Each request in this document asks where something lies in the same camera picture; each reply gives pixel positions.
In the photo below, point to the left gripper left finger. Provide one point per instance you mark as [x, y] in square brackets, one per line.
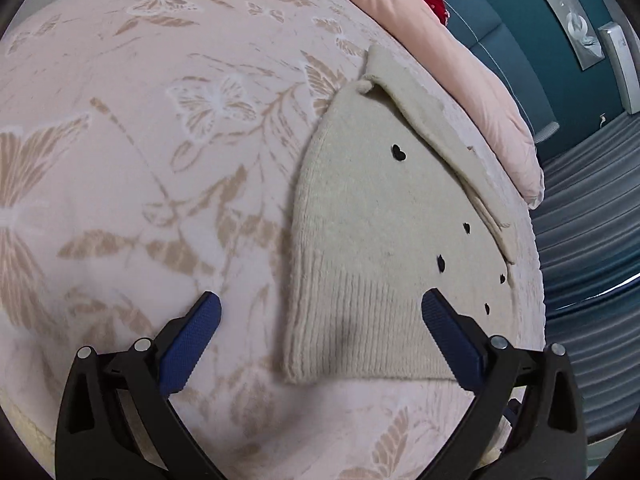
[93, 439]

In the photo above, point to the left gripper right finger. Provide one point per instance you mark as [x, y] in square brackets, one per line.
[525, 421]

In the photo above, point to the beige knit sweater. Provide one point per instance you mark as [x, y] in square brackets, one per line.
[389, 204]

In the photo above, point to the grey-blue pleated curtain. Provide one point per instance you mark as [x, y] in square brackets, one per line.
[587, 235]

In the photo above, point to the pink butterfly bed blanket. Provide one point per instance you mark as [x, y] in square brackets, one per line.
[149, 151]

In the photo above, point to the teal upholstered headboard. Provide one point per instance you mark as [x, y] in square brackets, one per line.
[520, 41]

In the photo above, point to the pink folded duvet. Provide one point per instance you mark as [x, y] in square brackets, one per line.
[475, 87]

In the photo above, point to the silver framed wall art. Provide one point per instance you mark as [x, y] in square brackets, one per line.
[579, 31]

